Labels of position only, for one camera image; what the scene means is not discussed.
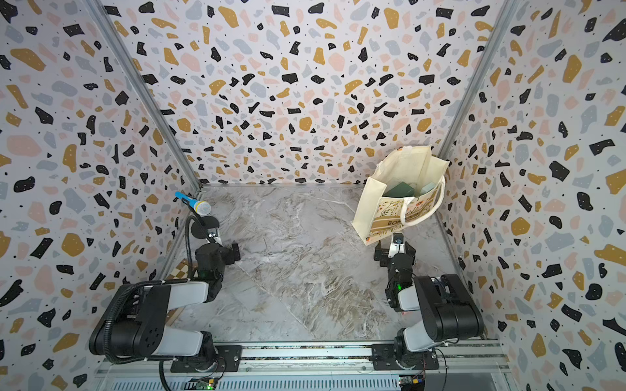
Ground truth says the dark green book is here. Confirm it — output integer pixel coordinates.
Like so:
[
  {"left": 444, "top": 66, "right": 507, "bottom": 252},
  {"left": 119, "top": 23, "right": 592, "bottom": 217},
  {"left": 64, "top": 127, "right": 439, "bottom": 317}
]
[{"left": 383, "top": 182, "right": 415, "bottom": 198}]

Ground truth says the cream floral canvas bag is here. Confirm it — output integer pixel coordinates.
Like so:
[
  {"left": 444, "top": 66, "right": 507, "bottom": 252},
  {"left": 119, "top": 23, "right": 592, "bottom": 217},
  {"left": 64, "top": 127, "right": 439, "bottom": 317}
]
[{"left": 352, "top": 146, "right": 449, "bottom": 245}]

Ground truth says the light mint pencil case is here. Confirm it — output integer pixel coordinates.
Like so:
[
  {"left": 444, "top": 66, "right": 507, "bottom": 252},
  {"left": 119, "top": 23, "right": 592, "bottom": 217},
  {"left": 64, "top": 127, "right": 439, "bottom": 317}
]
[{"left": 420, "top": 182, "right": 436, "bottom": 196}]

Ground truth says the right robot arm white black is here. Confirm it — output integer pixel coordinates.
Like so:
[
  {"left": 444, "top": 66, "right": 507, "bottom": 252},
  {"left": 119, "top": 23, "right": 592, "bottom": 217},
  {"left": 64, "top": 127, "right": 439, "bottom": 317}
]
[{"left": 372, "top": 234, "right": 484, "bottom": 371}]

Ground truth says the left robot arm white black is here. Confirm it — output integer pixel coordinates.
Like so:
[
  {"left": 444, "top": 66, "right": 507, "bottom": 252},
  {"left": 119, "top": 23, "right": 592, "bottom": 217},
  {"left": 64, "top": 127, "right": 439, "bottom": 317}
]
[{"left": 88, "top": 243, "right": 241, "bottom": 372}]

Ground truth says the wooden chessboard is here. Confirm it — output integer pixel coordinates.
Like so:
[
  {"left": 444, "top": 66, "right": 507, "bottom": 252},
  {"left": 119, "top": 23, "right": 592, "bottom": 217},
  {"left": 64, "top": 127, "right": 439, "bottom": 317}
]
[{"left": 166, "top": 258, "right": 197, "bottom": 280}]

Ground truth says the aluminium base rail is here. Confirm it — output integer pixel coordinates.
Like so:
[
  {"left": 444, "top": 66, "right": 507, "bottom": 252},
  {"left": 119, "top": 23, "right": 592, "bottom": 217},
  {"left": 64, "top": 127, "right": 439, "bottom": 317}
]
[{"left": 89, "top": 339, "right": 517, "bottom": 390}]

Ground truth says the blue toy microphone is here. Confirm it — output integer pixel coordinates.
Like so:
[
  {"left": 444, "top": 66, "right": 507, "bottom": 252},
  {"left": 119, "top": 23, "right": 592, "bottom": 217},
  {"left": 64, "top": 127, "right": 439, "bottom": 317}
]
[{"left": 175, "top": 192, "right": 212, "bottom": 217}]

